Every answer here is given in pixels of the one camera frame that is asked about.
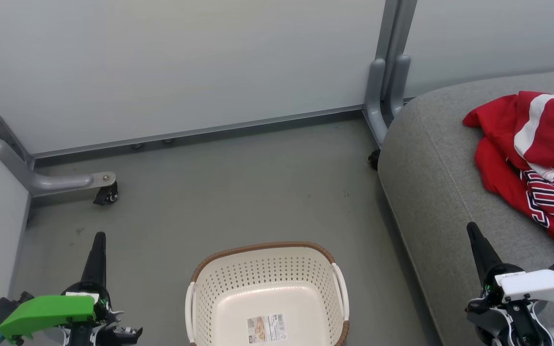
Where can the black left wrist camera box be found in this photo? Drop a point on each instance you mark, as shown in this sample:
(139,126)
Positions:
(0,307)

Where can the small black caster wheel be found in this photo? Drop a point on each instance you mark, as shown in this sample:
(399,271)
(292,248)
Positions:
(374,159)

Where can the grey fabric sofa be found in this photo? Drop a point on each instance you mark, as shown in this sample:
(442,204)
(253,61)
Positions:
(440,202)

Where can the black caster under plate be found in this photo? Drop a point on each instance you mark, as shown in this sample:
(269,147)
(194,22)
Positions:
(107,194)

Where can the grey metal partition rail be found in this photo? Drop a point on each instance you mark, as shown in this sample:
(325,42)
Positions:
(200,130)

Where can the grey partition leg with plate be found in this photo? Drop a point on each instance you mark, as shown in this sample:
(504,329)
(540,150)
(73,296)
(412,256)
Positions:
(56,182)

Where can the white covered right gripper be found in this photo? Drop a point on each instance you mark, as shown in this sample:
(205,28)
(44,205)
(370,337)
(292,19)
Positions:
(536,284)

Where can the printed basket label sticker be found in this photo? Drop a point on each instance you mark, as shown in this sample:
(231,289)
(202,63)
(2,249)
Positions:
(267,328)

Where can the grey forked partition post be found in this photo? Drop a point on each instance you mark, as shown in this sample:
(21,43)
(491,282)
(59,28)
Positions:
(385,81)

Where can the green covered left gripper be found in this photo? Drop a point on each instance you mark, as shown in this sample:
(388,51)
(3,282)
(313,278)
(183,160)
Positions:
(46,312)

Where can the red white sports jersey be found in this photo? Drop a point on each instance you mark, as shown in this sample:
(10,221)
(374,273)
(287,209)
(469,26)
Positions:
(541,158)

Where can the cream plastic laundry basket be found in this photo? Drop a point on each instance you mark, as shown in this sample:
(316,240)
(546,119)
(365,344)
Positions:
(267,293)

